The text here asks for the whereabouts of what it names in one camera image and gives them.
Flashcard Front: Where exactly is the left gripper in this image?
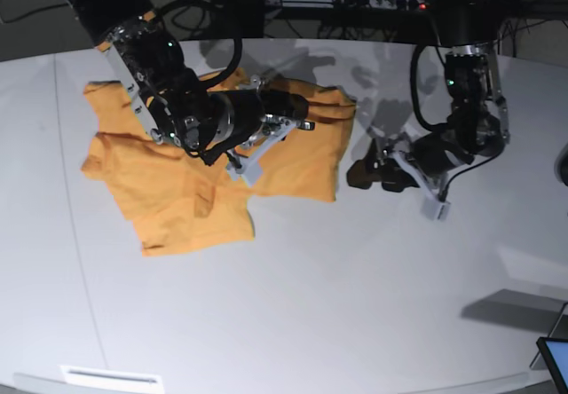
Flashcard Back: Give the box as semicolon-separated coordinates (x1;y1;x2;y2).
346;133;474;220

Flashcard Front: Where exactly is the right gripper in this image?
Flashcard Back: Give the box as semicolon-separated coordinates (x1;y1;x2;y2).
194;75;315;186

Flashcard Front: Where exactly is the yellow T-shirt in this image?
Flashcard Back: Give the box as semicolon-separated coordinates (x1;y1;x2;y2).
80;66;359;257

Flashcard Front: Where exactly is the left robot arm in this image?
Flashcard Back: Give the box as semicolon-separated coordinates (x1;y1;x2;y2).
346;0;510;220

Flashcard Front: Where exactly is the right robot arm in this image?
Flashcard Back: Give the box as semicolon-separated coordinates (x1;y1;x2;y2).
65;0;315;185

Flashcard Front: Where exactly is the tablet screen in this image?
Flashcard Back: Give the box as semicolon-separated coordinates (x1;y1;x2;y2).
536;337;567;394

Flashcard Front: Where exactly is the white label strip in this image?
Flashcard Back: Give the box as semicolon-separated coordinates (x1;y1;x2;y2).
60;365;165;393

